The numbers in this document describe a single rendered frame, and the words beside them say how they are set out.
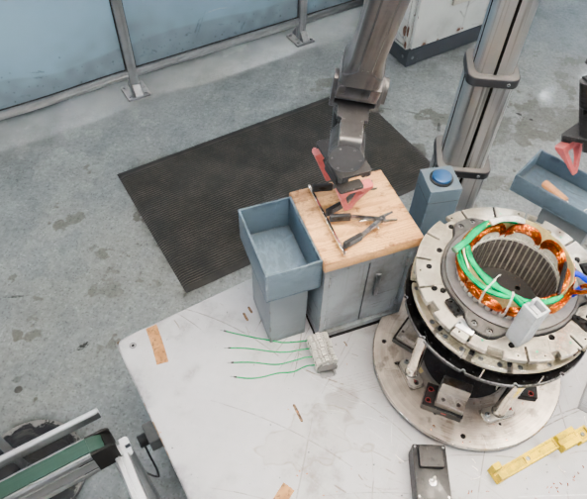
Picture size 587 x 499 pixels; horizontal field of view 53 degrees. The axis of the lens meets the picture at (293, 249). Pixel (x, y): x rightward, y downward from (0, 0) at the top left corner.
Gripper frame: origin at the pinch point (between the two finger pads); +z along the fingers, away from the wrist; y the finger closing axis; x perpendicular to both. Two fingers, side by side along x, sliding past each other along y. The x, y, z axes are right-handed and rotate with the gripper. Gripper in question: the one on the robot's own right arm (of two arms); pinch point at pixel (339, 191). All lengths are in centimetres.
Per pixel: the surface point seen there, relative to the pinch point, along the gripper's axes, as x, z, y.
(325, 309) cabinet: -6.8, 19.0, 12.8
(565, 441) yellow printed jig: 28, 29, 51
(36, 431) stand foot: -84, 110, -28
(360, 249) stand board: -0.9, 3.1, 12.2
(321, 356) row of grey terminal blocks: -9.3, 28.0, 18.1
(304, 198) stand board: -5.5, 3.2, -3.2
